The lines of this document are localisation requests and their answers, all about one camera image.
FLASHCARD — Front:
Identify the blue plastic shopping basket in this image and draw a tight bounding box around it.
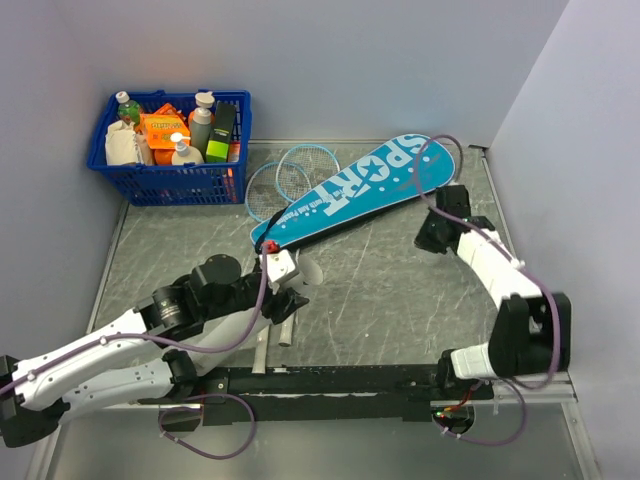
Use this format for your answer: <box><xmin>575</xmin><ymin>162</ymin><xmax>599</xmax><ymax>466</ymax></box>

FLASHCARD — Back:
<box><xmin>86</xmin><ymin>90</ymin><xmax>252</xmax><ymax>206</ymax></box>

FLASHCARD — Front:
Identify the orange round item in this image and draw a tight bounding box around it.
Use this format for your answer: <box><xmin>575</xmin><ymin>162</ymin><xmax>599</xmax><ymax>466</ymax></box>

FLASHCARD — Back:
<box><xmin>153</xmin><ymin>149</ymin><xmax>174</xmax><ymax>166</ymax></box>

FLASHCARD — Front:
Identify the blue SPORT racket cover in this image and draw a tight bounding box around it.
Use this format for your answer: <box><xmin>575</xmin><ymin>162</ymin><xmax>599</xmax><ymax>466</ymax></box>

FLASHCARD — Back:
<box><xmin>250</xmin><ymin>134</ymin><xmax>456</xmax><ymax>248</ymax></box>

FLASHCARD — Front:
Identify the blue racket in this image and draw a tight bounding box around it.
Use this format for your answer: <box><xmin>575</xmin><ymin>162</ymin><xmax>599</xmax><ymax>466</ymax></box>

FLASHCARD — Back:
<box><xmin>244</xmin><ymin>161</ymin><xmax>289</xmax><ymax>374</ymax></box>
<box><xmin>275</xmin><ymin>143</ymin><xmax>342</xmax><ymax>349</ymax></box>

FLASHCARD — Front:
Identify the grey bottle white pump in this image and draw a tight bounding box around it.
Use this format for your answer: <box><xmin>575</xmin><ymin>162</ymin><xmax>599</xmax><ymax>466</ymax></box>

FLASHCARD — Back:
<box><xmin>189</xmin><ymin>91</ymin><xmax>215</xmax><ymax>158</ymax></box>

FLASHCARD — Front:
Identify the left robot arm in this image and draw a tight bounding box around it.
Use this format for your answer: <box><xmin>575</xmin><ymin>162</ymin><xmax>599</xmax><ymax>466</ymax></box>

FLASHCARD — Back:
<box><xmin>1</xmin><ymin>250</ymin><xmax>324</xmax><ymax>448</ymax></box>

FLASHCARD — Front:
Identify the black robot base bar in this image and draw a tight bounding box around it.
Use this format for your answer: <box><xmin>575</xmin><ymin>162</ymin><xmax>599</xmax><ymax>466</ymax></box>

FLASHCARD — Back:
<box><xmin>191</xmin><ymin>364</ymin><xmax>475</xmax><ymax>422</ymax></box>

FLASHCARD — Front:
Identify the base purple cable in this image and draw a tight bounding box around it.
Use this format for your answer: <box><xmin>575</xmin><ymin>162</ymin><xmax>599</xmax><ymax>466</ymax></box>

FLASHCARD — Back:
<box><xmin>157</xmin><ymin>392</ymin><xmax>257</xmax><ymax>459</ymax></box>
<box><xmin>432</xmin><ymin>379</ymin><xmax>529</xmax><ymax>446</ymax></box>

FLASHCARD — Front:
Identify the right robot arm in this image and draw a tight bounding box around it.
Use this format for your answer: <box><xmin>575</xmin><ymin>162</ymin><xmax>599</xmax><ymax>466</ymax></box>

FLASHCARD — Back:
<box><xmin>415</xmin><ymin>185</ymin><xmax>572</xmax><ymax>398</ymax></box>

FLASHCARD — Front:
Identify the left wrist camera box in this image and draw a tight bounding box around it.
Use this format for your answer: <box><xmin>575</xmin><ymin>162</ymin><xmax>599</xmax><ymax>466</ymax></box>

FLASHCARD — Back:
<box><xmin>260</xmin><ymin>240</ymin><xmax>300</xmax><ymax>286</ymax></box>

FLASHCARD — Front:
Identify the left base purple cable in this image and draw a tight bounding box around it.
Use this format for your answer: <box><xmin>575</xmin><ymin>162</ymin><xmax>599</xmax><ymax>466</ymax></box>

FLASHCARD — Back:
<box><xmin>157</xmin><ymin>392</ymin><xmax>257</xmax><ymax>459</ymax></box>

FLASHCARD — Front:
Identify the orange snack box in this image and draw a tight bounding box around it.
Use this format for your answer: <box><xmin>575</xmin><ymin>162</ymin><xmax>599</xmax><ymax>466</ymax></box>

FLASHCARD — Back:
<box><xmin>140</xmin><ymin>114</ymin><xmax>190</xmax><ymax>150</ymax></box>

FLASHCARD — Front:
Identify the green bottle white cap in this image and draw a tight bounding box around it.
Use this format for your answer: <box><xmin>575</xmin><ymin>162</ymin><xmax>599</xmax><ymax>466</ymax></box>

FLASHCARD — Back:
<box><xmin>115</xmin><ymin>91</ymin><xmax>143</xmax><ymax>126</ymax></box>

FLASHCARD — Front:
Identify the beige cloth bag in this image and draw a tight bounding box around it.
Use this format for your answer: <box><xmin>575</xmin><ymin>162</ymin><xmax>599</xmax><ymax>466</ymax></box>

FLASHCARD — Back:
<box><xmin>105</xmin><ymin>120</ymin><xmax>153</xmax><ymax>166</ymax></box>

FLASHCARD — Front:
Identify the white shuttlecock tube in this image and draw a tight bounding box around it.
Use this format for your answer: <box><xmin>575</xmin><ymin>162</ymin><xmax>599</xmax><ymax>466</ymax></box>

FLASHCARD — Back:
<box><xmin>188</xmin><ymin>249</ymin><xmax>324</xmax><ymax>377</ymax></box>

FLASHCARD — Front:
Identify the small white pump bottle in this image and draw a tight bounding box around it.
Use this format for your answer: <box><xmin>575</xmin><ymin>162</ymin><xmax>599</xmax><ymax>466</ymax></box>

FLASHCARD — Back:
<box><xmin>170</xmin><ymin>132</ymin><xmax>204</xmax><ymax>166</ymax></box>

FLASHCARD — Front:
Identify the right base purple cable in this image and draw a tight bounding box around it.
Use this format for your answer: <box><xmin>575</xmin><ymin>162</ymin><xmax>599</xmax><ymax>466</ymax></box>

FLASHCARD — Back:
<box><xmin>432</xmin><ymin>379</ymin><xmax>529</xmax><ymax>446</ymax></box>

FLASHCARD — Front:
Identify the black and green box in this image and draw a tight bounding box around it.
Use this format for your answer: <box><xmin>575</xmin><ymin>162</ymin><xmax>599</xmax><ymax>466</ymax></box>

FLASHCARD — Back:
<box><xmin>205</xmin><ymin>102</ymin><xmax>237</xmax><ymax>163</ymax></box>

